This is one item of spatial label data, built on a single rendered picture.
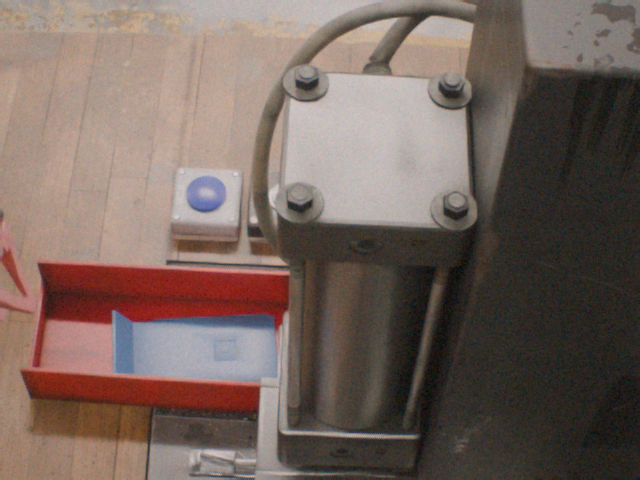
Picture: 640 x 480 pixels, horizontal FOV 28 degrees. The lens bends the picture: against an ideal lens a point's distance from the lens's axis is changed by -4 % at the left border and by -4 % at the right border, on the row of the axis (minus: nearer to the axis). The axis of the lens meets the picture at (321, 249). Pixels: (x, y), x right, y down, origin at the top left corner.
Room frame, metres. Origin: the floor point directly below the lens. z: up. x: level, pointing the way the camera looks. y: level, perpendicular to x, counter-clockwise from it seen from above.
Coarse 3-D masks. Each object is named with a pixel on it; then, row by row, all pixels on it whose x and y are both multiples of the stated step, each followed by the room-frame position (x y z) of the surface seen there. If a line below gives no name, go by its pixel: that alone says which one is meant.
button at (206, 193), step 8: (200, 176) 0.74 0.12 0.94; (208, 176) 0.74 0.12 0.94; (192, 184) 0.73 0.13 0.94; (200, 184) 0.73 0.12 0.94; (208, 184) 0.73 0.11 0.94; (216, 184) 0.73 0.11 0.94; (224, 184) 0.73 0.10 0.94; (192, 192) 0.72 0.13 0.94; (200, 192) 0.72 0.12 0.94; (208, 192) 0.72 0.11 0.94; (216, 192) 0.72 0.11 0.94; (224, 192) 0.72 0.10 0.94; (192, 200) 0.71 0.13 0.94; (200, 200) 0.71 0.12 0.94; (208, 200) 0.71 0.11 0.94; (216, 200) 0.71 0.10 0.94; (224, 200) 0.72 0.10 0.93; (200, 208) 0.70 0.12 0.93; (208, 208) 0.71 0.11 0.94; (216, 208) 0.71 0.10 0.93
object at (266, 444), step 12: (264, 384) 0.40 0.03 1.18; (276, 384) 0.40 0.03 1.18; (264, 396) 0.39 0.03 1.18; (276, 396) 0.39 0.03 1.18; (264, 408) 0.38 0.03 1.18; (276, 408) 0.38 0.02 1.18; (264, 420) 0.37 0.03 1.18; (276, 420) 0.37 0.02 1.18; (264, 432) 0.36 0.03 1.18; (276, 432) 0.36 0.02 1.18; (264, 444) 0.35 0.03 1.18; (276, 444) 0.35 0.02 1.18; (264, 456) 0.34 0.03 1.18; (264, 468) 0.34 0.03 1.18; (276, 468) 0.34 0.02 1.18; (288, 468) 0.34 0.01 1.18; (300, 468) 0.34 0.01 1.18; (312, 468) 0.34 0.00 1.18; (324, 468) 0.34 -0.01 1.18; (336, 468) 0.34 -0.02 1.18; (348, 468) 0.34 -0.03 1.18; (360, 468) 0.34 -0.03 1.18; (372, 468) 0.34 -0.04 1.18; (384, 468) 0.34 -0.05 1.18
